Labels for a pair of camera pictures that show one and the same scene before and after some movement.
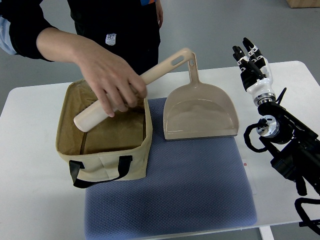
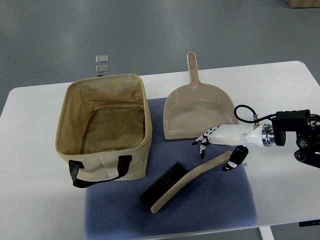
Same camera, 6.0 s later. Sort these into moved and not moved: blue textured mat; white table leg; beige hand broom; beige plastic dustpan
Moved: beige hand broom
Not moved: blue textured mat; beige plastic dustpan; white table leg
